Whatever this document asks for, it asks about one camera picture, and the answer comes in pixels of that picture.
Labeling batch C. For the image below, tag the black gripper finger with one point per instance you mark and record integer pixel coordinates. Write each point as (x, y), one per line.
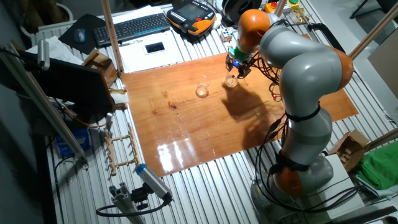
(244, 74)
(229, 68)

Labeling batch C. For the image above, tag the cardboard box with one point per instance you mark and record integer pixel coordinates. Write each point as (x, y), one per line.
(348, 149)

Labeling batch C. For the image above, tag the brass fitting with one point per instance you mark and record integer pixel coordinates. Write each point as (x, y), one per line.
(300, 14)

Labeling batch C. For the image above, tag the black computer keyboard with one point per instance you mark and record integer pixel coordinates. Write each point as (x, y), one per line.
(130, 29)

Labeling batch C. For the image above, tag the green wrist adapter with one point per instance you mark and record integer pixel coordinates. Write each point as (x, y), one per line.
(238, 54)

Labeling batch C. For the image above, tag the green cloth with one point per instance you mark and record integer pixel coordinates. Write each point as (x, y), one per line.
(379, 168)

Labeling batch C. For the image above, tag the wooden board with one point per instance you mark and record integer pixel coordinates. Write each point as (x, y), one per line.
(192, 133)

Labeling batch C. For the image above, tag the black round spool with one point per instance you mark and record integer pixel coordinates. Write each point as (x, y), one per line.
(237, 9)

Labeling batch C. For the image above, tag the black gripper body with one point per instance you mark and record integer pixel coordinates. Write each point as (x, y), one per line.
(236, 63)

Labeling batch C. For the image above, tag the upright stand pole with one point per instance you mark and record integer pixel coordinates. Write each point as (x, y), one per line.
(280, 6)

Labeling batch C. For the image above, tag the wooden block stand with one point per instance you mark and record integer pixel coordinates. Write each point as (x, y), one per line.
(102, 67)

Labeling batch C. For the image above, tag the wooden rack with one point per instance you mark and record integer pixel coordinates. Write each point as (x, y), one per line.
(133, 146)

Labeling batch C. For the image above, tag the blue packet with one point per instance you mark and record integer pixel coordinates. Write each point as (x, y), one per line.
(74, 141)

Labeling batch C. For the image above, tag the small white eraser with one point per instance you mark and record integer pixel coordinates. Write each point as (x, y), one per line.
(229, 44)

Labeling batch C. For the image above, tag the white smartphone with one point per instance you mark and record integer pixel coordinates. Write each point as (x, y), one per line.
(154, 47)

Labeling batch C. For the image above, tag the black mouse pad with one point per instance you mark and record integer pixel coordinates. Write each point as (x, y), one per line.
(90, 20)

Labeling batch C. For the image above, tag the aluminium profile beam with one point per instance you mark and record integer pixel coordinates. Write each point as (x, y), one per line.
(40, 102)

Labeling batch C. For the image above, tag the short aluminium profile post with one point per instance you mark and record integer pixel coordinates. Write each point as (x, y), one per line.
(124, 202)

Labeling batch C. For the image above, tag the silver depth camera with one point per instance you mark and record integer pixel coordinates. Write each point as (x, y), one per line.
(154, 182)
(43, 54)

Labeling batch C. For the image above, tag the beige panel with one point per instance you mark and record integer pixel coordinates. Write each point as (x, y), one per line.
(385, 68)

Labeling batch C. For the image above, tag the white robot platform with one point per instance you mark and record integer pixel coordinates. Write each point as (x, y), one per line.
(335, 168)

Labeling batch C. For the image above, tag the wooden pole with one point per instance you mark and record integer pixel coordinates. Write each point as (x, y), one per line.
(382, 138)
(376, 29)
(112, 37)

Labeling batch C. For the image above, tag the orange box with red button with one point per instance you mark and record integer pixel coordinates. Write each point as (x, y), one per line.
(270, 7)

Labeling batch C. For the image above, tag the black monitor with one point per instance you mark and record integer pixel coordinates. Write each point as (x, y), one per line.
(71, 84)

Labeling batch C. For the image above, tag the white figurine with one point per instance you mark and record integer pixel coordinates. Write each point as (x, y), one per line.
(217, 20)

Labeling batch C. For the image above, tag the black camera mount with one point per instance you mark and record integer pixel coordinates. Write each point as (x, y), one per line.
(140, 196)

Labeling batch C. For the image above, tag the white printed paper sheet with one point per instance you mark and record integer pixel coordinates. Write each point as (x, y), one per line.
(140, 63)

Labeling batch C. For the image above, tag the yellow button box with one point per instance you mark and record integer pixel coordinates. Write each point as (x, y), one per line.
(293, 6)

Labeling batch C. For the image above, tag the orange black teach pendant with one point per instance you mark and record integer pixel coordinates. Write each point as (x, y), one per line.
(189, 14)

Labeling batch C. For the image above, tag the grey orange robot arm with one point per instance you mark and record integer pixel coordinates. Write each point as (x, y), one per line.
(311, 74)

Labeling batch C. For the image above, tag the colourful puzzle cube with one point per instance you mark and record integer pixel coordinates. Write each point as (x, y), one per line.
(226, 35)

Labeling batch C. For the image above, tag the clear glass beaker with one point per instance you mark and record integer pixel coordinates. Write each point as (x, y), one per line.
(202, 91)
(231, 83)

